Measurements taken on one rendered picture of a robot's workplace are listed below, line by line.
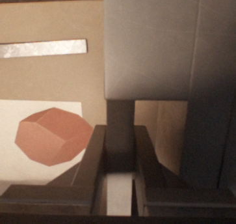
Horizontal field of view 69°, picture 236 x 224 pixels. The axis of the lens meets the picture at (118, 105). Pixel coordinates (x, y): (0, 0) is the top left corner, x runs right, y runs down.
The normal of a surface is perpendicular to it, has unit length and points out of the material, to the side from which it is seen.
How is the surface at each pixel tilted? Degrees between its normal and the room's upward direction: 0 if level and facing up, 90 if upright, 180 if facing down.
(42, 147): 16
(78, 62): 0
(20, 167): 0
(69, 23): 0
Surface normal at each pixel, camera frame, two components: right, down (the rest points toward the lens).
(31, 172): -0.02, 0.25
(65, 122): 0.35, -0.32
